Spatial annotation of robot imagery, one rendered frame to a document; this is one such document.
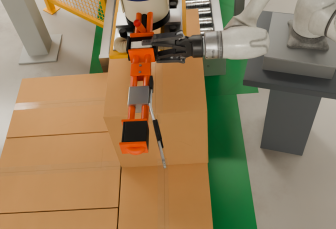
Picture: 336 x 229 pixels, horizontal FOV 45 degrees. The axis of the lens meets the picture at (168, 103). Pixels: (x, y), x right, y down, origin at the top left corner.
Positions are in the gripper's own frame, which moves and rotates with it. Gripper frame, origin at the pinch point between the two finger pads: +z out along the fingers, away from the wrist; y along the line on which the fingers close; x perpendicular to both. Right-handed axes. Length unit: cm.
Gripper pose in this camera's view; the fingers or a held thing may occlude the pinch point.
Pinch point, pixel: (142, 49)
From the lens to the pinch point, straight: 135.7
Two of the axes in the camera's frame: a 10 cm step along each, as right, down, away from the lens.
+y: 0.9, 6.1, 7.9
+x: 0.0, -7.9, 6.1
